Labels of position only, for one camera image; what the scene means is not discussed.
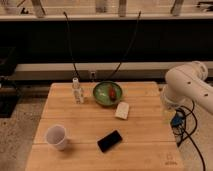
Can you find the white paper cup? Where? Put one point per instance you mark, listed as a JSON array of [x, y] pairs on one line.
[[56, 137]]

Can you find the green bowl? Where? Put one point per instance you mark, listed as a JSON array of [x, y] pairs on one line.
[[101, 93]]

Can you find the clear plastic bottle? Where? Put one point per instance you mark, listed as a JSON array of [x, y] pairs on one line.
[[78, 91]]

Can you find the white sponge block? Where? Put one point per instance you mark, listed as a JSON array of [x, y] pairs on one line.
[[122, 110]]

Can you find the blue connector box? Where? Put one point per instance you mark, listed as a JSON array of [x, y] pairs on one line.
[[177, 120]]

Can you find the wall power outlet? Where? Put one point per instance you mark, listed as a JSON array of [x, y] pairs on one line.
[[92, 75]]

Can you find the black smartphone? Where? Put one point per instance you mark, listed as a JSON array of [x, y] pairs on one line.
[[109, 141]]

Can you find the red pepper in bowl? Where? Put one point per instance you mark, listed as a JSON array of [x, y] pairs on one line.
[[112, 94]]

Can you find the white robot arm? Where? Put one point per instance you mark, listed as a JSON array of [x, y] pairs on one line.
[[187, 81]]

